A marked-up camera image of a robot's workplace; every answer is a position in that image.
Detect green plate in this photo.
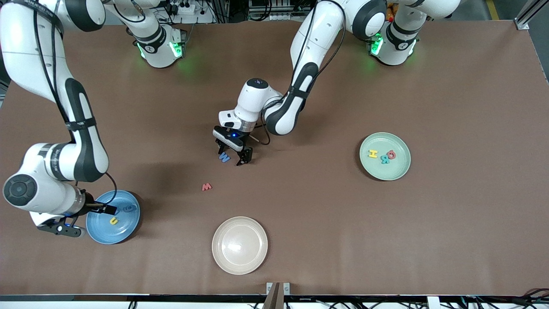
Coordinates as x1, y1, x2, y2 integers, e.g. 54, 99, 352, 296
359, 132, 411, 181

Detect black arm base connector plug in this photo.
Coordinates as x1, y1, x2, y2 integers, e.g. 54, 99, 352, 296
169, 29, 188, 58
366, 32, 383, 55

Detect blue plate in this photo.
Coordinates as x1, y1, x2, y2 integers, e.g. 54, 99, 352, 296
86, 190, 141, 245

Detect long white power strip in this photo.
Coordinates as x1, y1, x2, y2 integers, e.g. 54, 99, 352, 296
251, 12, 310, 21

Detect brown table cover sheet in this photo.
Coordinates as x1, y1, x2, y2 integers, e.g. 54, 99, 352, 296
0, 21, 549, 297

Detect beige plate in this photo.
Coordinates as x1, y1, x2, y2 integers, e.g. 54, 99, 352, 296
211, 216, 268, 275

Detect tangled black floor cables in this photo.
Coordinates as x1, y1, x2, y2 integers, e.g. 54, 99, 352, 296
463, 288, 549, 309

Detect aluminium frame profile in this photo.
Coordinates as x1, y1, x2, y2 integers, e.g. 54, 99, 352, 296
514, 0, 549, 30

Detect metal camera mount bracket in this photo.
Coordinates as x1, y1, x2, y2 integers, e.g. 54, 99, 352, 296
262, 282, 291, 309

